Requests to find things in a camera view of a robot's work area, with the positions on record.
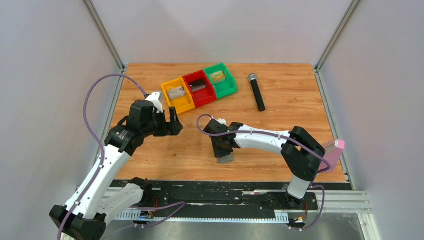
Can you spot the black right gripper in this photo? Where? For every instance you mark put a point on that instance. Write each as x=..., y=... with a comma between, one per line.
x=219, y=153

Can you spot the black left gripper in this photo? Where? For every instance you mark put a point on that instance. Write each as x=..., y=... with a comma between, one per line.
x=171, y=128

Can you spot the grey card holder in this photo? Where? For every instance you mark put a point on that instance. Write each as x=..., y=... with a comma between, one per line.
x=225, y=159

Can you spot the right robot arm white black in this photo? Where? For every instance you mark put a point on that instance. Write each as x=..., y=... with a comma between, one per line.
x=301, y=152

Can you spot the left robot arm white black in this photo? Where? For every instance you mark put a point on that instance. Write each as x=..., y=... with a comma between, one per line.
x=86, y=215

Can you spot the silver card in yellow bin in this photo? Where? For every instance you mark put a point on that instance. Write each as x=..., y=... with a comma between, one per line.
x=176, y=92

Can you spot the black card in red bin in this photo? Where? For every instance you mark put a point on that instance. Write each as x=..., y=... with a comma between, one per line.
x=197, y=85

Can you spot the gold card in green bin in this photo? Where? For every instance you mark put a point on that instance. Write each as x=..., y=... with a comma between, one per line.
x=217, y=77

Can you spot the pink card stand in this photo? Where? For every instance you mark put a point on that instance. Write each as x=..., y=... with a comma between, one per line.
x=333, y=152

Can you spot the yellow plastic bin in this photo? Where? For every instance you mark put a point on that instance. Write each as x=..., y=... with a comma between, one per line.
x=182, y=104

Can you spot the red plastic bin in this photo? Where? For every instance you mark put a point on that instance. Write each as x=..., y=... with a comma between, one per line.
x=204, y=96

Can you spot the green plastic bin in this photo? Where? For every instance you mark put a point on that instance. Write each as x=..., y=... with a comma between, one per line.
x=223, y=87

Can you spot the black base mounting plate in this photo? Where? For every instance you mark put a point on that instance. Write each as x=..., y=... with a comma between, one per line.
x=227, y=200

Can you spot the black handheld microphone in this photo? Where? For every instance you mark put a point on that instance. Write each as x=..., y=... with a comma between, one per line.
x=253, y=80

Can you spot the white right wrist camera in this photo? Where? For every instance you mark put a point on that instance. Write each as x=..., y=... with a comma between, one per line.
x=221, y=121

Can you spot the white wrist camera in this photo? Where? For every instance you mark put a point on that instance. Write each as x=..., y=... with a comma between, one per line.
x=221, y=121
x=156, y=98

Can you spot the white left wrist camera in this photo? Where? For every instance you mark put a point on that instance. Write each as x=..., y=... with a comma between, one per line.
x=156, y=98

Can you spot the left aluminium frame post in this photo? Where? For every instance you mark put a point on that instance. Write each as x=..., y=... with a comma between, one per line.
x=101, y=29

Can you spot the aluminium frame post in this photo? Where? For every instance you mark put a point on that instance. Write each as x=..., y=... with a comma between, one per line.
x=101, y=29
x=318, y=68

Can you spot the right aluminium frame post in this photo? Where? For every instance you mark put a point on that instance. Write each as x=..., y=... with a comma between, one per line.
x=318, y=68

